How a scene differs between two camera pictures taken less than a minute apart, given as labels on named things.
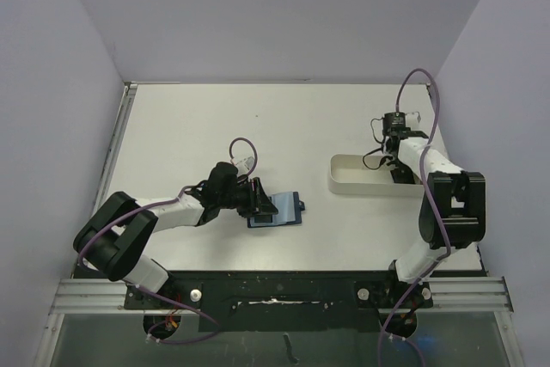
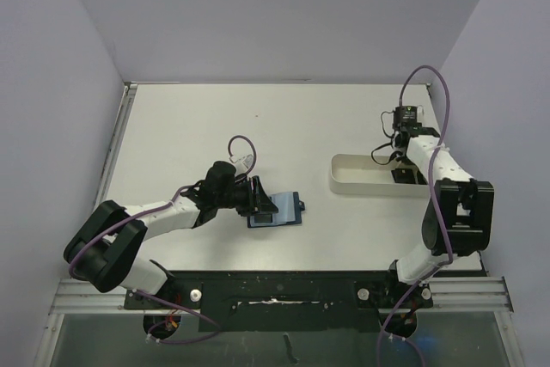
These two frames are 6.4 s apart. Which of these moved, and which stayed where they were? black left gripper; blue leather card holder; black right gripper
Moved: black right gripper
Stayed: blue leather card holder; black left gripper
